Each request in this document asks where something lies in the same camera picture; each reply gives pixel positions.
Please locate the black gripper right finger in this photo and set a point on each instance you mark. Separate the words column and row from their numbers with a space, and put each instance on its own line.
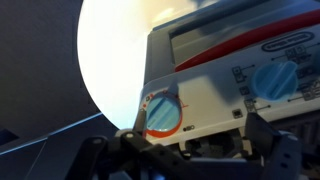
column 283, row 156

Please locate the black stovetop burner grates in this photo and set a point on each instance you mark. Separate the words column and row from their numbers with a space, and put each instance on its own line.
column 216, row 143

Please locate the large blue ridged oven knob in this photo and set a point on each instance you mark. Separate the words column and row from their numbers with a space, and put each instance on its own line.
column 275, row 81

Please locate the grey toy oven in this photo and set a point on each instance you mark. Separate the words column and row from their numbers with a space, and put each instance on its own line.
column 206, row 100

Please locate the toy oven door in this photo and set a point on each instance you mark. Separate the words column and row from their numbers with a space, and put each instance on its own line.
column 213, row 36

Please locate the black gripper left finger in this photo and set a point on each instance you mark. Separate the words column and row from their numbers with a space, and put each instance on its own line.
column 143, row 156

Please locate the oval oven logo badge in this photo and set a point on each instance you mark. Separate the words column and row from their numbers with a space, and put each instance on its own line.
column 288, row 41

